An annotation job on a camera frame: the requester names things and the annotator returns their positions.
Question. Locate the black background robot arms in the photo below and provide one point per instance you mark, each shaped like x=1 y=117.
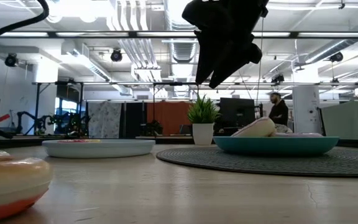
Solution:
x=57 y=123

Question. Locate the large orange frosted toy donut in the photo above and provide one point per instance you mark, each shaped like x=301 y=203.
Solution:
x=8 y=186

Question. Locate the teal bowl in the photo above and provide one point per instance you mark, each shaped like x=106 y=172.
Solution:
x=275 y=145

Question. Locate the round dark woven placemat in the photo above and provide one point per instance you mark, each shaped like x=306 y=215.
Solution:
x=259 y=163

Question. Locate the standing person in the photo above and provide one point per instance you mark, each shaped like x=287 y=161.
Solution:
x=279 y=110

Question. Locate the white pillar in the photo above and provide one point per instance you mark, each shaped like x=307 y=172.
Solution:
x=306 y=110

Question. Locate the grey patterned curtain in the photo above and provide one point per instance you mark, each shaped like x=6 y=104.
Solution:
x=104 y=119

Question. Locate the black overhead frame bar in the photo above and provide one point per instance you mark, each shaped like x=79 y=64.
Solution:
x=110 y=35

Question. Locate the pale blue plate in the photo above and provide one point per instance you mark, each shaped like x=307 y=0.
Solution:
x=98 y=148

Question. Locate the grey green partition panel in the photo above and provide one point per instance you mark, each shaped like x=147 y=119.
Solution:
x=350 y=121

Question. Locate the cream toy donut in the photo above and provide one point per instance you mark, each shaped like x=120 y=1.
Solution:
x=255 y=128

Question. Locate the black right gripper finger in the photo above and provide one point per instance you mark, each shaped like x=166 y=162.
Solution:
x=238 y=57
x=210 y=53

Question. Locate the green plant in white pot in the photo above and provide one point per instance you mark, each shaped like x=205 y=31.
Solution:
x=202 y=124

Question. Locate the black monitor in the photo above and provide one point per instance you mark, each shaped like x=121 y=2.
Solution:
x=236 y=112

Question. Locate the orange curtain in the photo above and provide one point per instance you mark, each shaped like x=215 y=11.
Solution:
x=168 y=118

